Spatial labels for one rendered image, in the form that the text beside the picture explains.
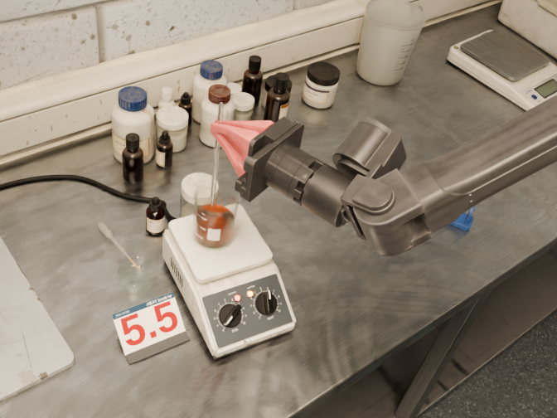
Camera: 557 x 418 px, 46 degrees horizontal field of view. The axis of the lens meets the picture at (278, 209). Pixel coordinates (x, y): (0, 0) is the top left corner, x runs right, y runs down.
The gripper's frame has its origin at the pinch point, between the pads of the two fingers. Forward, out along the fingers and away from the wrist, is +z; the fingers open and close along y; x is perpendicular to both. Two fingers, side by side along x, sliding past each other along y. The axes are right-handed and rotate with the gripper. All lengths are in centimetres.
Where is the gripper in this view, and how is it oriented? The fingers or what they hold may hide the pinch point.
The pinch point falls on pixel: (218, 128)
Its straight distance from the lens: 82.6
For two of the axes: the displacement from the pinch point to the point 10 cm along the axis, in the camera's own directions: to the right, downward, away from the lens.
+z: -8.0, -4.9, 3.4
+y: -5.8, 5.2, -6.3
